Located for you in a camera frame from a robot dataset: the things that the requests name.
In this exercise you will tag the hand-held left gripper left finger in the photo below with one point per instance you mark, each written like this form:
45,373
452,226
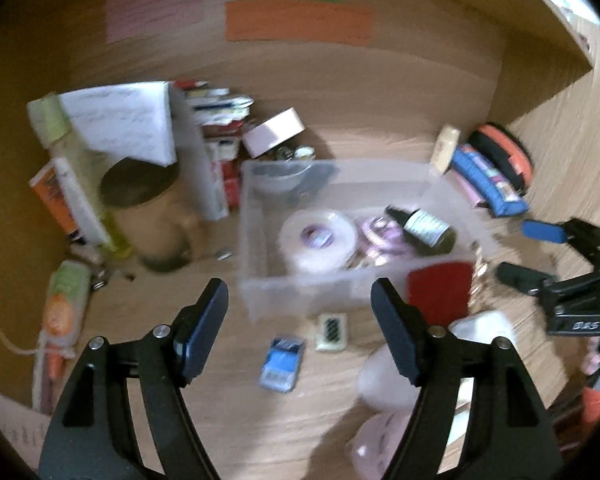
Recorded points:
204,332

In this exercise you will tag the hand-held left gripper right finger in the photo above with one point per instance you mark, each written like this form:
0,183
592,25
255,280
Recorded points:
398,332

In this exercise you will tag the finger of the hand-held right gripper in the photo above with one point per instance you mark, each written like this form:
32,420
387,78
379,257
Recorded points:
542,231
522,277

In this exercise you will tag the wooden desktop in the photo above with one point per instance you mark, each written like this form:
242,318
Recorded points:
240,410

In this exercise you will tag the white plastic cup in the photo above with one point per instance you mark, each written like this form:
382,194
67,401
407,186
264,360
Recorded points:
387,377

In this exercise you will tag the red card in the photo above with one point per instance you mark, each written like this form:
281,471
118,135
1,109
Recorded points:
440,292

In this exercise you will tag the white packet with black pattern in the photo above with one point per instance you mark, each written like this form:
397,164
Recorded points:
333,332

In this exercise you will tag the blue patterned packet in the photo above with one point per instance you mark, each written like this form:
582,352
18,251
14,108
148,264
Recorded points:
487,182

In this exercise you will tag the orange and black round case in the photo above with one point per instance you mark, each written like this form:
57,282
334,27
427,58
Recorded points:
507,157

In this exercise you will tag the pink flat packet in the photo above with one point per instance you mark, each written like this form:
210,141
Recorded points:
470,192

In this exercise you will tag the blue small packet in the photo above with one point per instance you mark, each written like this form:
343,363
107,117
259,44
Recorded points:
281,364

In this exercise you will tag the clear plastic bin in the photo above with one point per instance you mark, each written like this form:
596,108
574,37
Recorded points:
275,285

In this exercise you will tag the pink tape roll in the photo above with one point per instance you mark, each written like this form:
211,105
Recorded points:
380,241

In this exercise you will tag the orange container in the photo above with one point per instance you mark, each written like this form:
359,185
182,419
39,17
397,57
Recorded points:
599,402

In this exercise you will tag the dark dropper bottle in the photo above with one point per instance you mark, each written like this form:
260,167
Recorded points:
425,228

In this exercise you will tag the pink plastic pouch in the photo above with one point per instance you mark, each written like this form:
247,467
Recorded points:
375,442

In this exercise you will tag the white tape roll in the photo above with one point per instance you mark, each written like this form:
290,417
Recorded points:
317,242

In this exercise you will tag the beige eraser block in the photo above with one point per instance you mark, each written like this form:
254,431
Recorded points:
445,150

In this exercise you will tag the tan jar with dark lid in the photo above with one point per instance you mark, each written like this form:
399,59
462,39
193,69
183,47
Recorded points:
147,215

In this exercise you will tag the orange green pouch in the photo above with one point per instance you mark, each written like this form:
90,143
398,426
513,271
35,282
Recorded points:
66,305

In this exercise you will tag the clear bowl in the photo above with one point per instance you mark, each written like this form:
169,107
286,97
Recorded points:
285,176

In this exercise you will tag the orange and white tube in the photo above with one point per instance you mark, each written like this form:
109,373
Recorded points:
55,197

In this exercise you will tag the stack of small books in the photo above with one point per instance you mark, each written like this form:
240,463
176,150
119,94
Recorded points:
215,125

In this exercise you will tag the pink and white box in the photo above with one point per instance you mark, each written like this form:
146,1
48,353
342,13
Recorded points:
272,132

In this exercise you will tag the cardboard piece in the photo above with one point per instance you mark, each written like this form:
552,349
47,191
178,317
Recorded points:
10,427

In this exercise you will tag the white paper sheets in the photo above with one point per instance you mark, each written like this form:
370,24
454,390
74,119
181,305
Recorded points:
125,120

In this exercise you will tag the yellow bottle with green cap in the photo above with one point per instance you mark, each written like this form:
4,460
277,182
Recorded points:
65,145

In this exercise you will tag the orange paper sheet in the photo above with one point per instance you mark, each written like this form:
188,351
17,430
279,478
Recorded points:
297,21

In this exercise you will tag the pink paper sheet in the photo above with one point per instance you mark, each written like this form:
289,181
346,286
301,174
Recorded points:
152,7

